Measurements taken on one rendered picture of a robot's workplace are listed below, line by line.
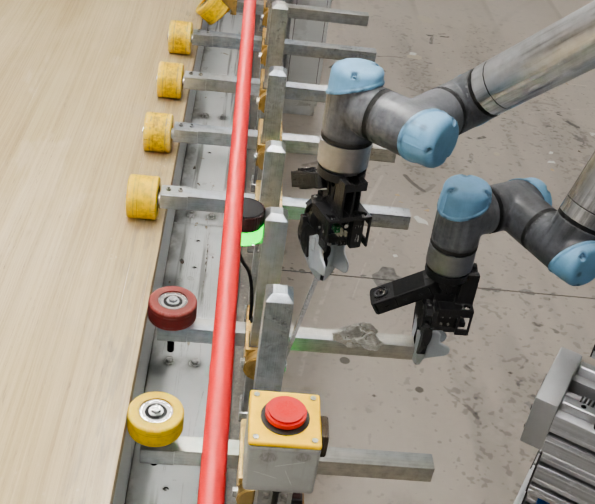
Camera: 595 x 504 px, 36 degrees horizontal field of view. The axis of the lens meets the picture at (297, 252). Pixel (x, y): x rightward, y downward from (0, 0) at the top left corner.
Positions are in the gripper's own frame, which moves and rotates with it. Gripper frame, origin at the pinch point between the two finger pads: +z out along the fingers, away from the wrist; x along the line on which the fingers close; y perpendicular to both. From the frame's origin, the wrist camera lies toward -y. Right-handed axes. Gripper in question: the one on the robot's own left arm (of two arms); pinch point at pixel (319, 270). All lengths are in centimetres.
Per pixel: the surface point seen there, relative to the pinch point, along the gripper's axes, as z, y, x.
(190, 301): 9.5, -8.9, -18.1
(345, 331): 13.2, 0.5, 6.4
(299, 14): 0, -117, 44
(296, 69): 67, -235, 99
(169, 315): 9.8, -6.3, -22.4
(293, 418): -20, 50, -27
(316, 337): 14.3, -0.5, 1.6
